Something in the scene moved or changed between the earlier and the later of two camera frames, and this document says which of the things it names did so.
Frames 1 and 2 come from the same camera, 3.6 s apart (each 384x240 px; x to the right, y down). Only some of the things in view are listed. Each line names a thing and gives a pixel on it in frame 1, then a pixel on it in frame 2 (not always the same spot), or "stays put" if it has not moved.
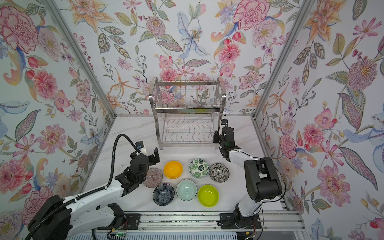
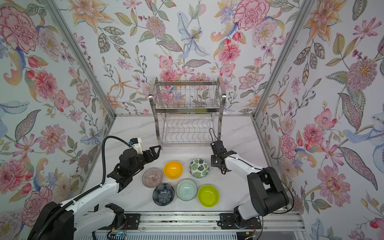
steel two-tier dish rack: x=187 y=112 stays put
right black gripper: x=216 y=140 -> x=213 y=163
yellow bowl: x=173 y=169 stays put
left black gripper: x=152 y=158 -> x=147 y=155
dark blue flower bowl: x=163 y=194 stays put
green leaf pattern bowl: x=198 y=168 stays put
